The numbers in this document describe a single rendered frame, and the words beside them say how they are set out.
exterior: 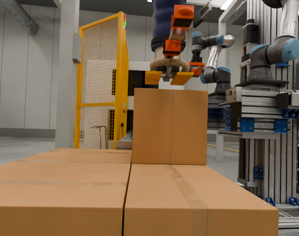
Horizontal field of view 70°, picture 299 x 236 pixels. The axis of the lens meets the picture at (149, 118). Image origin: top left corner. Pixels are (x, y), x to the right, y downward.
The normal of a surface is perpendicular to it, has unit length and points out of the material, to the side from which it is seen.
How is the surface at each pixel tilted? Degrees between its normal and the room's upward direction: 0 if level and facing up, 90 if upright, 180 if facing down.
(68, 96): 90
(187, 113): 90
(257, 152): 90
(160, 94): 90
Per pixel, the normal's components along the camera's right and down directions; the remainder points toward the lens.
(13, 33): 0.13, -0.03
